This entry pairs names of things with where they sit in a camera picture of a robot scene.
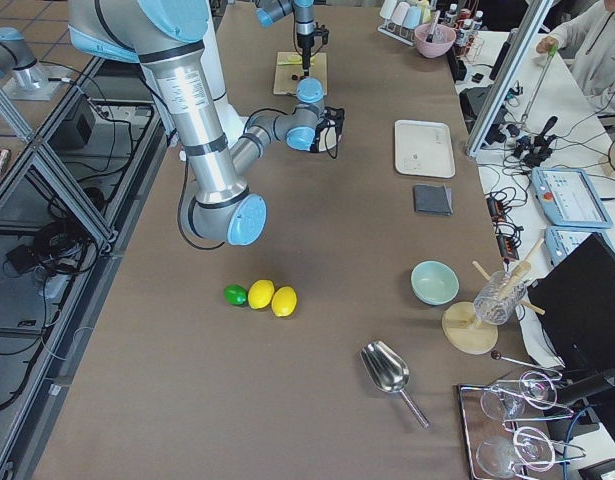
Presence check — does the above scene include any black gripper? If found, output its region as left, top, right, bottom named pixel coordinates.
left=309, top=106, right=346, bottom=154
left=296, top=33, right=313, bottom=69

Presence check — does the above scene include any cream rectangular tray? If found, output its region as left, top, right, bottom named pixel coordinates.
left=394, top=119, right=456, bottom=179

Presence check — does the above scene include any yellow plastic knife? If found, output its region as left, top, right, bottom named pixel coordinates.
left=276, top=54, right=303, bottom=66

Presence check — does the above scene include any wooden cutting board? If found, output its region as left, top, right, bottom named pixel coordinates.
left=273, top=51, right=328, bottom=96

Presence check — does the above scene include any pastel cup rack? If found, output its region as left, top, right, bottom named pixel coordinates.
left=378, top=0, right=436, bottom=43

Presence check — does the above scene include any grey folded cloth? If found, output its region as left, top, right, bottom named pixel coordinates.
left=412, top=184, right=453, bottom=216

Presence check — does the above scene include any pink bowl with ice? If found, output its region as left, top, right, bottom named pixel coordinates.
left=414, top=24, right=456, bottom=58

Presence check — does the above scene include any yellow lemon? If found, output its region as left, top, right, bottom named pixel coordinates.
left=271, top=286, right=298, bottom=318
left=247, top=279, right=275, bottom=310

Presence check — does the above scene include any light green bowl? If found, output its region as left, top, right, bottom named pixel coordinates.
left=410, top=260, right=459, bottom=306

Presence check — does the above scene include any green lime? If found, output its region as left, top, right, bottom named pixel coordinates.
left=223, top=284, right=248, bottom=306

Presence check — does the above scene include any clear glass cup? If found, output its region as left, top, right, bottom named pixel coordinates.
left=474, top=271, right=526, bottom=326

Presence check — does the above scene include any wooden cup stand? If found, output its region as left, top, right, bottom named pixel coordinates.
left=442, top=238, right=545, bottom=355

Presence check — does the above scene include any metal scoop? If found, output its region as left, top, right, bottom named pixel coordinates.
left=360, top=340, right=430, bottom=429

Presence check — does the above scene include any teach pendant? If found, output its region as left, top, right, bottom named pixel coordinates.
left=544, top=226, right=611, bottom=266
left=530, top=167, right=613, bottom=229

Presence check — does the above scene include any person in white sweater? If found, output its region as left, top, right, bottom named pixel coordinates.
left=536, top=0, right=615, bottom=117

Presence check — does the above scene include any black monitor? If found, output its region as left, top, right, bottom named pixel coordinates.
left=528, top=233, right=615, bottom=371

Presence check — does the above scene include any wine glass rack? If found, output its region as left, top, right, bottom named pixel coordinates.
left=456, top=370, right=586, bottom=479

